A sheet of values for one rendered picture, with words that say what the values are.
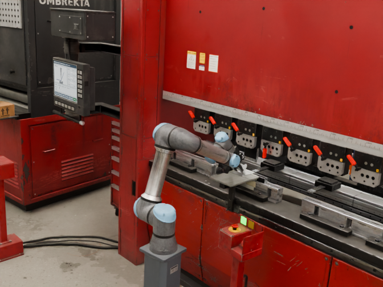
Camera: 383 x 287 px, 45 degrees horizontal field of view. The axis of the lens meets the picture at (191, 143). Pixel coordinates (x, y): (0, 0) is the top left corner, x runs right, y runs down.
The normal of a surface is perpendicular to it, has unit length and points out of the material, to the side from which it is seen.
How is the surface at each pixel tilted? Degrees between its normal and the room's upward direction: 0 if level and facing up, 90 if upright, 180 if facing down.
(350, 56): 90
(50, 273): 0
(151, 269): 90
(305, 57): 90
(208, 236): 90
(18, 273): 0
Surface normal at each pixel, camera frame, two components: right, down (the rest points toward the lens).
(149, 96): 0.69, 0.24
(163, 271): 0.10, 0.28
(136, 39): -0.73, 0.15
